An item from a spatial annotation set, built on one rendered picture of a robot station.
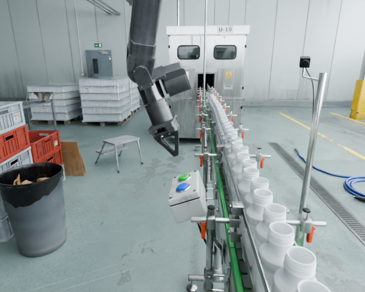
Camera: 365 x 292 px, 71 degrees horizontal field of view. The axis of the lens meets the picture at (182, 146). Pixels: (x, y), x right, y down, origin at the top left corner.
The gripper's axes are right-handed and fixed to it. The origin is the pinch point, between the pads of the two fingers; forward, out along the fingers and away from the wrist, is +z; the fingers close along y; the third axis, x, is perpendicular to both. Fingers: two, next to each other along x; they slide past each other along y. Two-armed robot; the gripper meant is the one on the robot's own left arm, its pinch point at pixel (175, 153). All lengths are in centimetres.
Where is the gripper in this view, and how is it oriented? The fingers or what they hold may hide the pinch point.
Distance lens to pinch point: 68.6
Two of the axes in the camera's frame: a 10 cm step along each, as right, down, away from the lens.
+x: -9.4, 3.1, 1.5
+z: 3.5, 9.0, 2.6
